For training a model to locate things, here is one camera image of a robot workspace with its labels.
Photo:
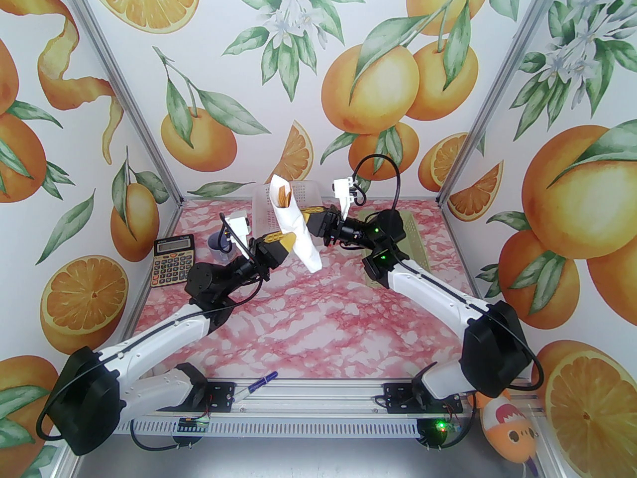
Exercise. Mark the black and gold calculator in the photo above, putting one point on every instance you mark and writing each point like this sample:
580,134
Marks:
171,264

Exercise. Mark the wooden spoon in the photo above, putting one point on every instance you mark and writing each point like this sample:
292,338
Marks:
284,197

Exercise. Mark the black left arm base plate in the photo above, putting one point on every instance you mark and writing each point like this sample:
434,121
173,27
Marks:
221,396

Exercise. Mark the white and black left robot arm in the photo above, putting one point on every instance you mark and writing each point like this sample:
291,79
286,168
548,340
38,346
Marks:
149,339

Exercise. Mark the small left circuit board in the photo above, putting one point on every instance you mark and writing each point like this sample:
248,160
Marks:
191,425

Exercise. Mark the small circuit board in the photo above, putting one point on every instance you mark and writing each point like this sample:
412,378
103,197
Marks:
191,425
444,426

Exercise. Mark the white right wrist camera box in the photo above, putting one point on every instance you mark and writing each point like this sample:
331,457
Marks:
343,188

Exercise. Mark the white plastic mesh basket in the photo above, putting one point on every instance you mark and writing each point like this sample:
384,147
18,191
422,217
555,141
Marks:
261,212

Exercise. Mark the small right circuit board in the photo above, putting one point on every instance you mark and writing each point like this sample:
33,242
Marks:
444,426

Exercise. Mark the aluminium frame post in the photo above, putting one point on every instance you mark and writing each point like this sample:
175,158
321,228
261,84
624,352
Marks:
493,97
128,97

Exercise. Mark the purple mug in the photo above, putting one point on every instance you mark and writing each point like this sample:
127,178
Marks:
215,244

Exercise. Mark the orange fish plush toy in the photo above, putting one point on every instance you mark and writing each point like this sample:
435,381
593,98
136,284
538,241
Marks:
507,431

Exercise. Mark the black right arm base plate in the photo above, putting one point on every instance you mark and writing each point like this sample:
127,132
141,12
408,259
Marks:
398,397

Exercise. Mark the blue capped pen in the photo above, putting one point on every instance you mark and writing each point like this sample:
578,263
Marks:
264,380

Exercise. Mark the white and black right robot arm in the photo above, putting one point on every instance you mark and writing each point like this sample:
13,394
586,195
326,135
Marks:
438,297

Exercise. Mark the green plastic basket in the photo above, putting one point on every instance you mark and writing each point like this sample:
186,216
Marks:
417,239

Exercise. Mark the white paper napkin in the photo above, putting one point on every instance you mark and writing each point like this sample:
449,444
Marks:
301,237

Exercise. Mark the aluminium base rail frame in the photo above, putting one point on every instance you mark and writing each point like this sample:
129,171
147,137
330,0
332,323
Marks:
308,404

